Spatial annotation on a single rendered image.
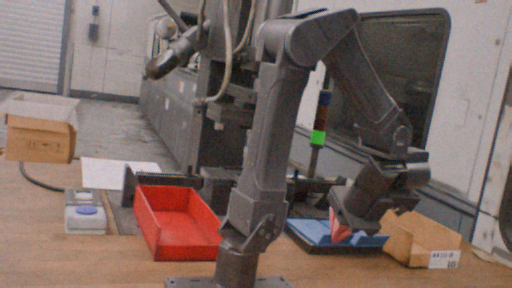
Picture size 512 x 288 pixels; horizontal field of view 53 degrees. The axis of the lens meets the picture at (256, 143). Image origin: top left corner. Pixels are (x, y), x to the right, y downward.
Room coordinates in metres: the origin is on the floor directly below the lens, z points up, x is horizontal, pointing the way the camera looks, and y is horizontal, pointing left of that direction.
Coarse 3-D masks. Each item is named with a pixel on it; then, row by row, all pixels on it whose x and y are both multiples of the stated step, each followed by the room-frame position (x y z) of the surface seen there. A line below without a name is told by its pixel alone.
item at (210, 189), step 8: (208, 184) 1.10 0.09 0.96; (216, 184) 1.08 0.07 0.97; (224, 184) 1.09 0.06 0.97; (200, 192) 1.15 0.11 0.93; (208, 192) 1.09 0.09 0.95; (216, 192) 1.08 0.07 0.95; (224, 192) 1.09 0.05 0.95; (288, 192) 1.15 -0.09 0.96; (208, 200) 1.08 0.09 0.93; (216, 200) 1.08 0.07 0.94; (224, 200) 1.09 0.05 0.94; (288, 200) 1.15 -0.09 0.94; (216, 208) 1.08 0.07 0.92; (224, 208) 1.09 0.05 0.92; (288, 208) 1.15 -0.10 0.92; (288, 216) 1.15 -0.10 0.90
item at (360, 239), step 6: (324, 222) 1.09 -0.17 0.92; (360, 234) 1.04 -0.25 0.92; (378, 234) 0.98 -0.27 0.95; (384, 234) 0.98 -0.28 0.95; (354, 240) 1.00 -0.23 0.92; (360, 240) 0.96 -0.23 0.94; (366, 240) 0.97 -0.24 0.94; (372, 240) 0.98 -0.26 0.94; (378, 240) 0.98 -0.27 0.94; (384, 240) 0.99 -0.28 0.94; (360, 246) 0.97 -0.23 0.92; (366, 246) 0.98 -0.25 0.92; (372, 246) 0.99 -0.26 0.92; (378, 246) 0.99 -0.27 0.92
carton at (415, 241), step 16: (384, 224) 1.03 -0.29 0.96; (400, 224) 1.16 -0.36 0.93; (416, 224) 1.11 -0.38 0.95; (432, 224) 1.07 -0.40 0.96; (400, 240) 0.98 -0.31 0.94; (416, 240) 1.10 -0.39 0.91; (432, 240) 1.06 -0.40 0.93; (448, 240) 1.02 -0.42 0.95; (400, 256) 0.97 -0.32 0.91; (416, 256) 0.96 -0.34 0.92; (432, 256) 0.97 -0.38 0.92; (448, 256) 0.99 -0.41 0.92
